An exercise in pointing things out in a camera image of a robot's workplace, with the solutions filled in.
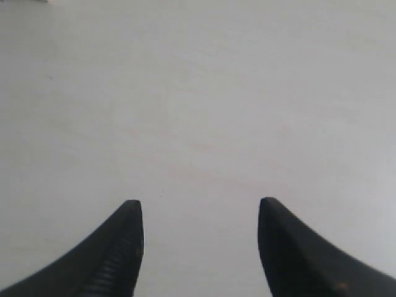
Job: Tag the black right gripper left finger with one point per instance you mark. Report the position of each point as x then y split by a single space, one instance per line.
106 263

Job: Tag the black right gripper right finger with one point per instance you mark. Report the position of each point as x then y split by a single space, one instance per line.
297 261

